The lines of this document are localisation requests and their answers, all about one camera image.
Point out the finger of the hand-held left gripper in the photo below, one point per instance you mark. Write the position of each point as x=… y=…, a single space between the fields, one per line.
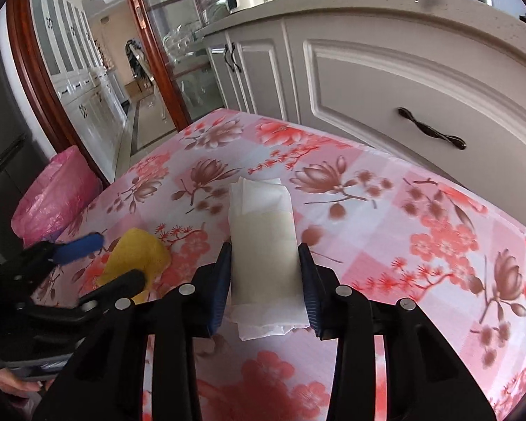
x=79 y=245
x=114 y=289

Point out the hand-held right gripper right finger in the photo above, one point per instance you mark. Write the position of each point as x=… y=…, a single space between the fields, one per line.
x=309 y=289

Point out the pink floral tablecloth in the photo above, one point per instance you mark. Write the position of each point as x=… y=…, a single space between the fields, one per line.
x=377 y=237

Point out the person's left hand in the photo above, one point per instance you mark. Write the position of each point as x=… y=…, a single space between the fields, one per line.
x=11 y=383

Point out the wooden sliding glass door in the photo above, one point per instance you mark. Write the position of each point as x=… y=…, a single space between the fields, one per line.
x=179 y=30

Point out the white kitchen base cabinet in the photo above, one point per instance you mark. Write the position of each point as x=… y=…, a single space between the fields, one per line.
x=377 y=74

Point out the trash bin with pink bag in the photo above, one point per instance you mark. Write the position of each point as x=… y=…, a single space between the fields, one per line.
x=52 y=193

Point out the yellow sponge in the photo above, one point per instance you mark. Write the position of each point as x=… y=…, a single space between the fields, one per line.
x=136 y=250

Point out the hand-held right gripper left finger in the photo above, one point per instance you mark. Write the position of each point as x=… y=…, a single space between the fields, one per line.
x=219 y=289

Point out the red wooden door frame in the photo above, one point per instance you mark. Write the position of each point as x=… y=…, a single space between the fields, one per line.
x=41 y=79

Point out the dark patterned clothing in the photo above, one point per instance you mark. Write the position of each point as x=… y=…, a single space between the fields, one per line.
x=136 y=59

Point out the white tall hallway cabinets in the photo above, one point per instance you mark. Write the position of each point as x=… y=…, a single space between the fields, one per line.
x=92 y=96

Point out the dark grey fridge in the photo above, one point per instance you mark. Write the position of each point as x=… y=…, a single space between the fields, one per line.
x=0 y=118

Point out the cardboard boxes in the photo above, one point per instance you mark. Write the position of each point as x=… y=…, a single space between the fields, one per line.
x=136 y=91

